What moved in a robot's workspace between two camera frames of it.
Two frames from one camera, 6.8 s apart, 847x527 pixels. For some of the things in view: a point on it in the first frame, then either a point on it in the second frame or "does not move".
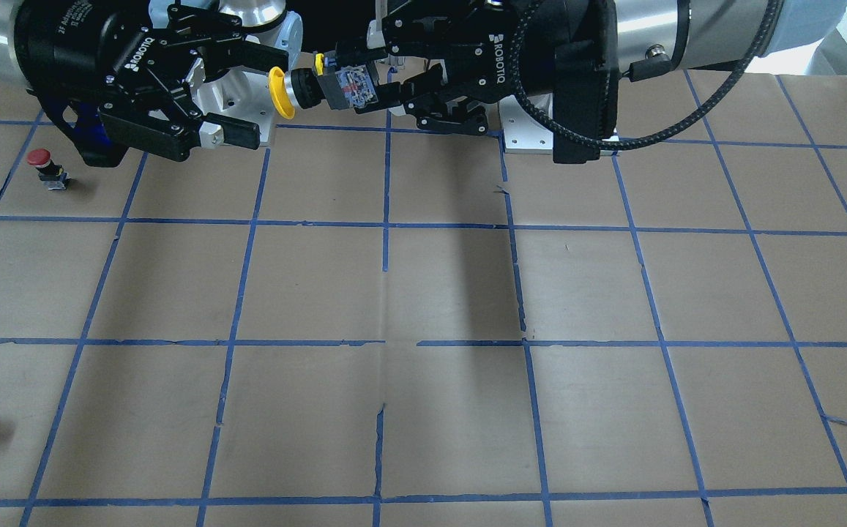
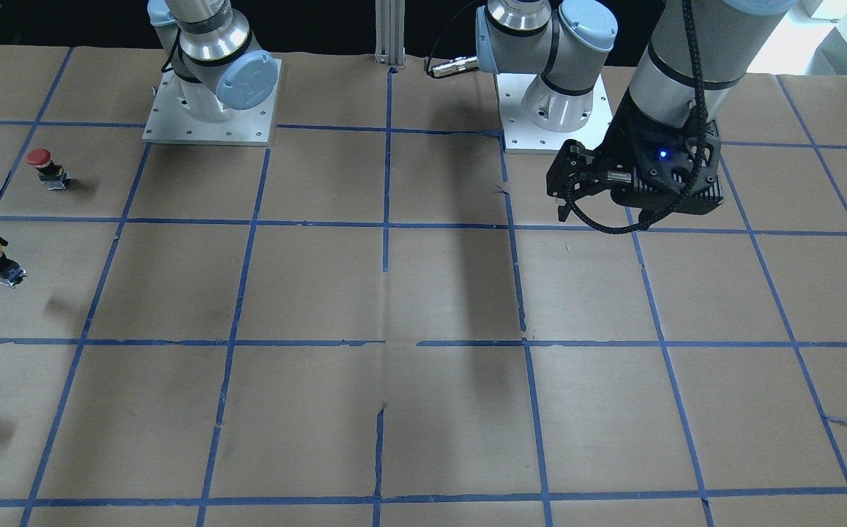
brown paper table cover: x=367 y=322 does not move
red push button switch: x=48 y=171 does not move
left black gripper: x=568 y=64 -> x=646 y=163
